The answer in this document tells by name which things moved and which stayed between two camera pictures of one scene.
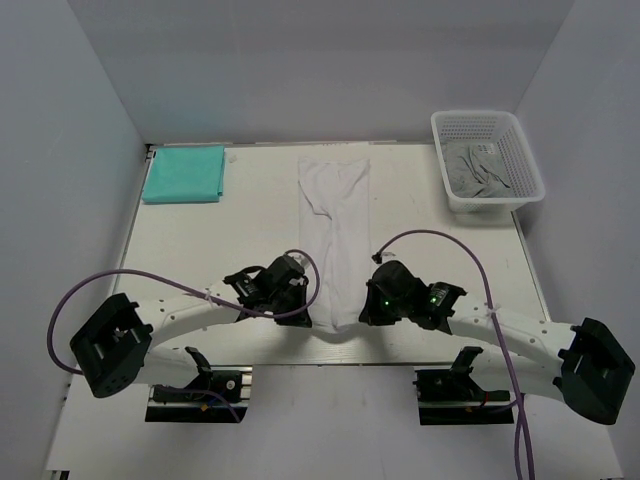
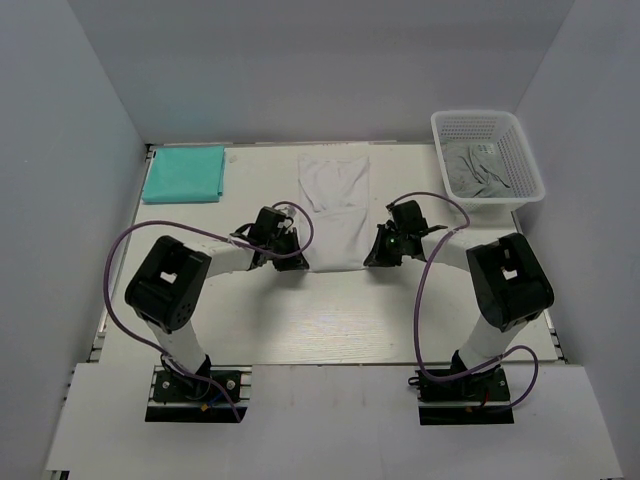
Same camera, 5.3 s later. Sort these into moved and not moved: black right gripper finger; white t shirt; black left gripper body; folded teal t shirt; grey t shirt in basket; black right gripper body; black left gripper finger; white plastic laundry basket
Moved: black left gripper body; white t shirt; black left gripper finger; black right gripper finger; black right gripper body
Not moved: grey t shirt in basket; white plastic laundry basket; folded teal t shirt
